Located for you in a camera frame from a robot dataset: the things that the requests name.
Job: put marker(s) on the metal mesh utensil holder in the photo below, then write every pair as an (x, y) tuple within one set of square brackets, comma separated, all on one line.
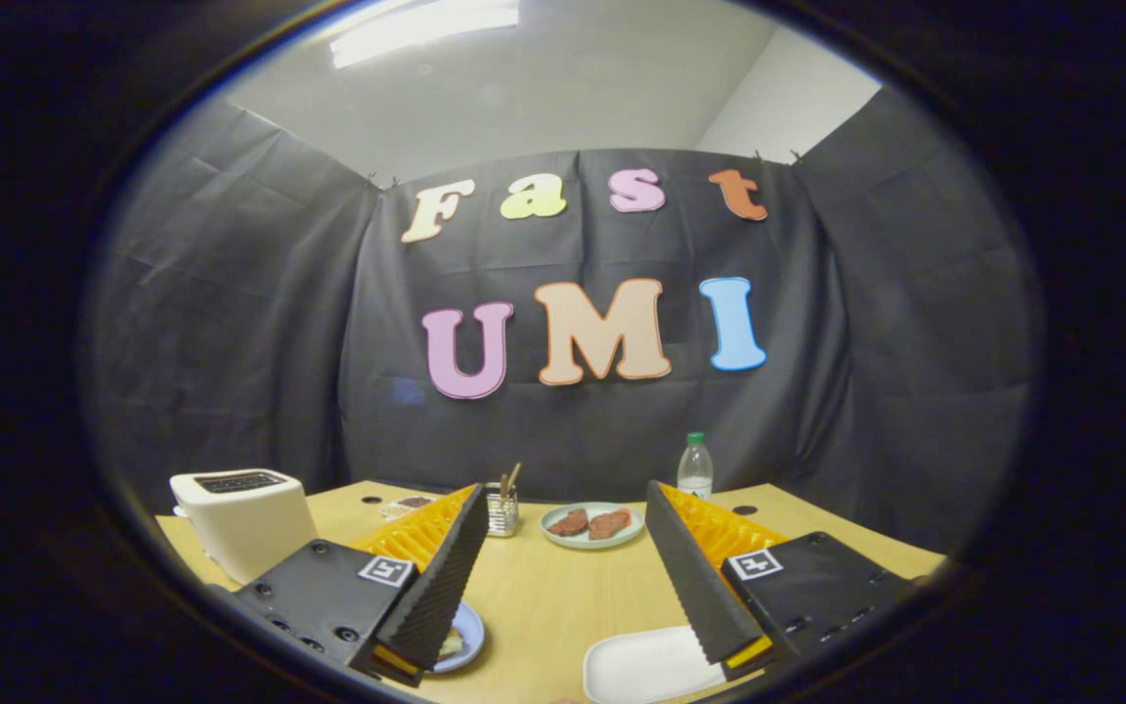
[(502, 516)]

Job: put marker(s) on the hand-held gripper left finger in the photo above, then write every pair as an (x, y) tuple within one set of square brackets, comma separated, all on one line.
[(441, 577)]

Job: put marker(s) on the ceiling light panel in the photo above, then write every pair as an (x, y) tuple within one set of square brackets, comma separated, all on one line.
[(426, 29)]

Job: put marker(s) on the black backdrop cloth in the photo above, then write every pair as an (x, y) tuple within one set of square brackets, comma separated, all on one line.
[(231, 342)]

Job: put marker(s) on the light green round plate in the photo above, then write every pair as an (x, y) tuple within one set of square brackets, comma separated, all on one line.
[(590, 543)]

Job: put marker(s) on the blue round plate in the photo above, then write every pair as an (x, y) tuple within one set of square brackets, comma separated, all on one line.
[(472, 626)]

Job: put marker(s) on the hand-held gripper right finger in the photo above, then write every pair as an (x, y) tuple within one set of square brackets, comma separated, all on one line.
[(695, 587)]

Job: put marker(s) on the clear plastic water bottle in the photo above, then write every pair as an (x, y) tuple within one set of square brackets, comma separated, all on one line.
[(695, 474)]

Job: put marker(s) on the small white sauce tray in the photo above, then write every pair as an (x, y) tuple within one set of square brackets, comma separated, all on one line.
[(407, 506)]

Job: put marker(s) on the wooden chopsticks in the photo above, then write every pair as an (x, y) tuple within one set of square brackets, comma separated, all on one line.
[(512, 477)]

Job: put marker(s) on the white toaster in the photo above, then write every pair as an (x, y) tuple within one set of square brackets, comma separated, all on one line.
[(245, 528)]

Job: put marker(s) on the brown meat slice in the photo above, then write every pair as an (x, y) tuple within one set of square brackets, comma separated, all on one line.
[(569, 523), (610, 524)]

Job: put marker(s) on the white rectangular plate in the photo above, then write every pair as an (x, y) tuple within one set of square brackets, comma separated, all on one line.
[(641, 670)]

